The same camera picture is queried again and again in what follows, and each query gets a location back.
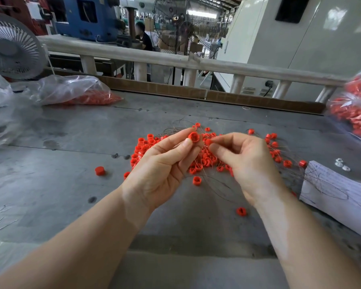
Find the brown wooden board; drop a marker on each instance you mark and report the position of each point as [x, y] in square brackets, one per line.
[173, 89]

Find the large grey machine cabinet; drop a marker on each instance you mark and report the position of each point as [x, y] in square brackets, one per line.
[331, 40]

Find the red industrial machine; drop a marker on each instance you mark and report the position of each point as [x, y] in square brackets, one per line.
[12, 9]

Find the blue industrial machine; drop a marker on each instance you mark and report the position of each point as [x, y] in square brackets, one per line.
[97, 22]

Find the large clear bag red pieces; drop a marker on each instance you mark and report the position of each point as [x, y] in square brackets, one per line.
[354, 108]

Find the person's left forearm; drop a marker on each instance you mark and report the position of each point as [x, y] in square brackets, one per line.
[63, 251]

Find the white desk fan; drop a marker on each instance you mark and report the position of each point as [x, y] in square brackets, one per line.
[13, 47]

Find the clear bag with red pieces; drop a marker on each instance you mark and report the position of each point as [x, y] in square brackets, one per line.
[71, 90]

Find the small clear plastic piece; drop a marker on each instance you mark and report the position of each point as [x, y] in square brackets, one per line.
[346, 168]
[339, 162]

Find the person's right forearm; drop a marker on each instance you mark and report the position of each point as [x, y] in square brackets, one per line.
[316, 240]

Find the person's right hand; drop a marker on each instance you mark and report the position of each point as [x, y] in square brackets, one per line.
[252, 164]

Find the pile of red plastic rings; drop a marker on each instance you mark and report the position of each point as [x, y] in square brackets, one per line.
[145, 146]

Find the white metal railing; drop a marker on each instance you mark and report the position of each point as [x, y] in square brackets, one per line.
[142, 54]

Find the black pedestal fan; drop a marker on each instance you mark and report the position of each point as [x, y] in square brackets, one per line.
[186, 30]

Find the person's left hand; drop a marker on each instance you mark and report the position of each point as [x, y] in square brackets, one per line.
[153, 176]

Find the white paper sheet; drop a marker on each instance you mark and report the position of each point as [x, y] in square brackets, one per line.
[340, 200]

